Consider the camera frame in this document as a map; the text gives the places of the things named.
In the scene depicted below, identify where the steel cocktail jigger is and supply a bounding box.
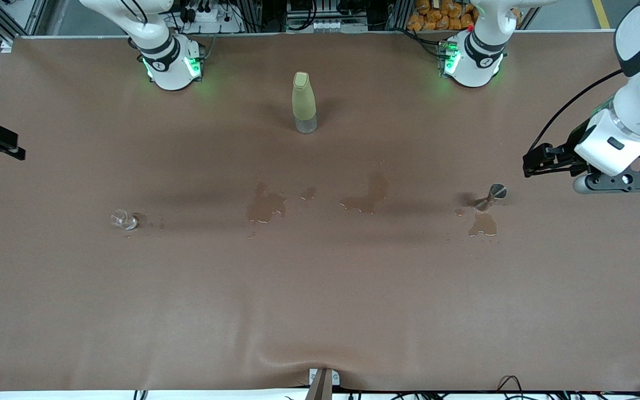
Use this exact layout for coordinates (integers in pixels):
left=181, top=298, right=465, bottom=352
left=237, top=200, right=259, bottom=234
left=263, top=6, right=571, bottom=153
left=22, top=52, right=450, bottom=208
left=473, top=183, right=508, bottom=213

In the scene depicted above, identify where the clear glass measuring cup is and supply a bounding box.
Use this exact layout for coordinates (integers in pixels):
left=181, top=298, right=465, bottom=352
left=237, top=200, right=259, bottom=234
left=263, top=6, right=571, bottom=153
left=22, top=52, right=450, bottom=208
left=111, top=209, right=138, bottom=231

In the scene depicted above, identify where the orange packaged goods pile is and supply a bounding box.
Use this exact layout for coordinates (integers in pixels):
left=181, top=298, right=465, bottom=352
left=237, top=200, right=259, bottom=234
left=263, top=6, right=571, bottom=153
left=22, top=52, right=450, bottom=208
left=407, top=0, right=479, bottom=32

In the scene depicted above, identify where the yellow-green plastic bottle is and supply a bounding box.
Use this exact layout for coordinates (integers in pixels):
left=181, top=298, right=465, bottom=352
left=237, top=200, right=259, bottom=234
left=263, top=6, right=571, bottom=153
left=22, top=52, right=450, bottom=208
left=291, top=71, right=318, bottom=134

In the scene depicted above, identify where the white power strip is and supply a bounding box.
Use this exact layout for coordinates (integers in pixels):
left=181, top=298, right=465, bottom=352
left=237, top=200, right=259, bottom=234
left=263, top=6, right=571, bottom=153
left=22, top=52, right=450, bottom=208
left=184, top=7, right=232, bottom=26

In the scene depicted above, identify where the brown table mat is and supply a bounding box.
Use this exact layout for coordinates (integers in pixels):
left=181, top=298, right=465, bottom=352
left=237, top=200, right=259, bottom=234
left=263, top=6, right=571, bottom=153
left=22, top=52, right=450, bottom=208
left=0, top=31, right=640, bottom=392

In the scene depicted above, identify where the black equipment box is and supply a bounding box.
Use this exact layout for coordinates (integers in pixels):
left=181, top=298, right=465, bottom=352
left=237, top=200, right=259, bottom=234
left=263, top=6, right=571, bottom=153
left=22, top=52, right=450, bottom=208
left=286, top=0, right=369, bottom=33

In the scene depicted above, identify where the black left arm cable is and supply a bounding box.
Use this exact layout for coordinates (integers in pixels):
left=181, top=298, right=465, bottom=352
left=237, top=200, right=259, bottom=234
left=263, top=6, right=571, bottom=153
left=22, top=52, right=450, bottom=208
left=528, top=69, right=626, bottom=153

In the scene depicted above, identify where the black cable loop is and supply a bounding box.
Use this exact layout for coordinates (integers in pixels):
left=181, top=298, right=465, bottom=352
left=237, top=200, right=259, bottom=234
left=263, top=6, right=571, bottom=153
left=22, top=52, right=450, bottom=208
left=497, top=375, right=524, bottom=394

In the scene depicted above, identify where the metal table clamp bracket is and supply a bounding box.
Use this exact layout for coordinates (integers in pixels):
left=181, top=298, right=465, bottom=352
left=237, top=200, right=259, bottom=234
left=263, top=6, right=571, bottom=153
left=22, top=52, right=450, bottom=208
left=308, top=368, right=341, bottom=400

